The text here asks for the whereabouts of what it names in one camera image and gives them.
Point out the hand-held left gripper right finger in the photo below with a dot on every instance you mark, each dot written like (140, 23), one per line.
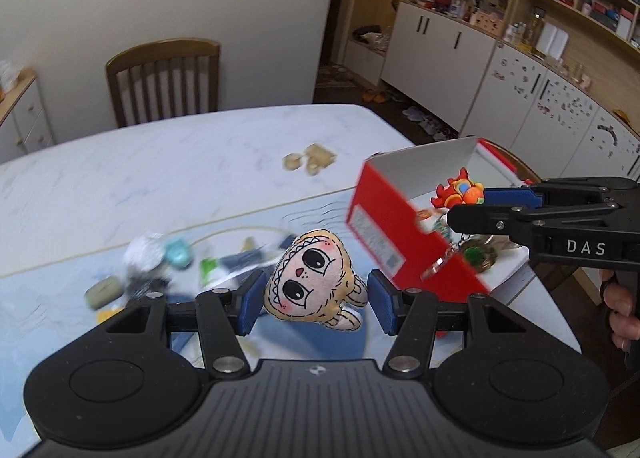
(382, 303)

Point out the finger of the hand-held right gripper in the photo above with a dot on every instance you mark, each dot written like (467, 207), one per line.
(510, 197)
(480, 220)

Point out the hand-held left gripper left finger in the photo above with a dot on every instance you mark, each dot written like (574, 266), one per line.
(250, 300)

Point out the red dragon toy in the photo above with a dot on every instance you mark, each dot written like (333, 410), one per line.
(457, 190)

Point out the beige plush doll head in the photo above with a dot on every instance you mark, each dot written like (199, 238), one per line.
(305, 278)

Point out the teal toy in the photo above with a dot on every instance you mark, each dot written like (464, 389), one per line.
(180, 253)

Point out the red cardboard box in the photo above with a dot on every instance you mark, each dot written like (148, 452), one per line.
(380, 218)

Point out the white foam pellet bag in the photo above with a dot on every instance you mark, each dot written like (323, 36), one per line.
(145, 250)

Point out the person's right hand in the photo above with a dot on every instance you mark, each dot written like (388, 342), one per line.
(620, 298)

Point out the green round ornament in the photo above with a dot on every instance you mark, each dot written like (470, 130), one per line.
(480, 255)

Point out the grey pouch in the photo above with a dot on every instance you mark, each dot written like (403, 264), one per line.
(245, 258)

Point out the green packet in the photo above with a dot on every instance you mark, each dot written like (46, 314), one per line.
(209, 272)

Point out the white orange figure toy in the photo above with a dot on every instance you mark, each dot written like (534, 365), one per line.
(430, 223)

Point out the white shoe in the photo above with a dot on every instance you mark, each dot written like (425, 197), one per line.
(439, 128)
(413, 113)

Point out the white cabinet with stickers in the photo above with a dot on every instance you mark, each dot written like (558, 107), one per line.
(550, 103)

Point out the beige round block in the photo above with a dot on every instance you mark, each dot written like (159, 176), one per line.
(292, 162)

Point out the olive green pouch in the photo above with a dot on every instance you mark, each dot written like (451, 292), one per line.
(102, 292)

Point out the beige wooden block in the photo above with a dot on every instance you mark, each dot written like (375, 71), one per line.
(320, 158)

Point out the yellow slipper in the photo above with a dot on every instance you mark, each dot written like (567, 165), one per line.
(381, 97)
(369, 97)

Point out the white box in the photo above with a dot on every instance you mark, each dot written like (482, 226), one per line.
(554, 41)

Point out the tall glass jar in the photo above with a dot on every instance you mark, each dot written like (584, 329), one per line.
(535, 26)

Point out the wooden toy house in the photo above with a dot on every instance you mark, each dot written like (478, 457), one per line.
(487, 21)

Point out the low white bench cabinet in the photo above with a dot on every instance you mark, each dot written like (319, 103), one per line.
(367, 63)

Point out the blue printed table mat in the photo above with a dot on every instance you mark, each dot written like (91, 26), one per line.
(30, 338)

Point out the dark wooden slatted chair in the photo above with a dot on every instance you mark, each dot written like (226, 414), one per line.
(165, 51)

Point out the white wooden-top sideboard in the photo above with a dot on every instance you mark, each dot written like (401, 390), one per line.
(30, 123)

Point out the clear plastic bag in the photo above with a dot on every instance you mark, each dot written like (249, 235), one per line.
(7, 73)

